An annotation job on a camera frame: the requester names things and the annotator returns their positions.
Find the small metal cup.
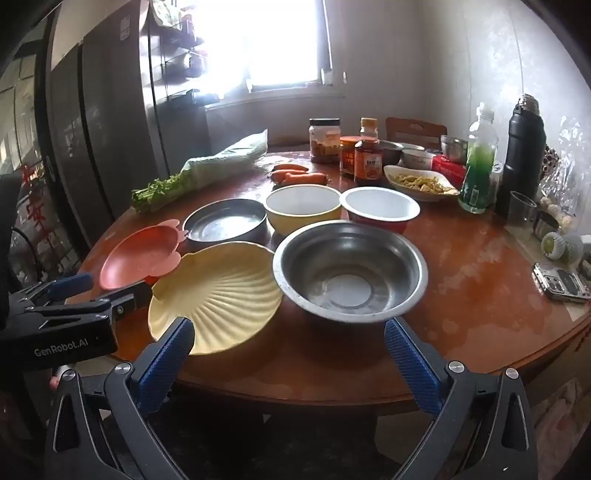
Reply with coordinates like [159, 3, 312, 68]
[534, 210, 561, 241]

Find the round steel pan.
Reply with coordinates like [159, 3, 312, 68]
[182, 199, 269, 243]

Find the pink flower-shaped plate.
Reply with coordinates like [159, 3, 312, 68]
[99, 219, 188, 291]

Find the black-lid pickle jar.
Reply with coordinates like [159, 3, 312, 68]
[308, 118, 342, 164]

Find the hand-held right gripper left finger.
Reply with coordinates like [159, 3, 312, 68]
[44, 316, 195, 480]

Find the yellow bowl white inside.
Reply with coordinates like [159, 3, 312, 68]
[264, 185, 343, 236]

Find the green drink bottle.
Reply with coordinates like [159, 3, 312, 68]
[458, 102, 499, 214]

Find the steel cup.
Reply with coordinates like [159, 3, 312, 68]
[440, 135, 469, 164]

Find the window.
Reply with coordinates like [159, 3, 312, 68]
[189, 0, 334, 92]

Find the dark sauce bottle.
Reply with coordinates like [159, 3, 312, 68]
[353, 117, 385, 186]

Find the white dish with food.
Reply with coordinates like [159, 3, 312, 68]
[383, 165, 461, 202]

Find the clear plastic bag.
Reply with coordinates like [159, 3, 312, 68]
[538, 117, 591, 217]

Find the small steel bowl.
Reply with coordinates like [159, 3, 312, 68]
[379, 140, 404, 166]

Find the phone in clear case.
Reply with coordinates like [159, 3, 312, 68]
[532, 262, 591, 303]

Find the red box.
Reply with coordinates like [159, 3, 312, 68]
[431, 154, 468, 188]

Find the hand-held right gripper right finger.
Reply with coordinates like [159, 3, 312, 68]
[384, 318, 541, 480]

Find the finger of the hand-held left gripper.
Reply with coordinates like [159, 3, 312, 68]
[14, 281, 154, 330]
[9, 272, 94, 315]

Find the small white bowl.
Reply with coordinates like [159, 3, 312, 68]
[401, 148, 437, 171]

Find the grey refrigerator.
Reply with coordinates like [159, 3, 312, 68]
[44, 0, 218, 241]

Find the red-lid sauce jar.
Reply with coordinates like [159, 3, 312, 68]
[339, 136, 363, 176]

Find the red bowl white inside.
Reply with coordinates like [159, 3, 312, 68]
[340, 186, 421, 236]

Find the large carrot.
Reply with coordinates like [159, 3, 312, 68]
[283, 172, 331, 187]

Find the clear plastic cup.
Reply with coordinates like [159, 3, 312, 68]
[507, 191, 537, 228]

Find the yellow shell-shaped plate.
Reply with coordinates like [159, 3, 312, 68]
[148, 241, 284, 356]

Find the fruit in foam net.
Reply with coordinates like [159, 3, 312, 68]
[541, 231, 585, 264]

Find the bagged celery bunch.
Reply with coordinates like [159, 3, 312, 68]
[130, 129, 269, 214]

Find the black thermos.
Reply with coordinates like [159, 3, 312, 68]
[496, 93, 548, 217]

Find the large steel bowl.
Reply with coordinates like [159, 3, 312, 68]
[272, 220, 429, 324]

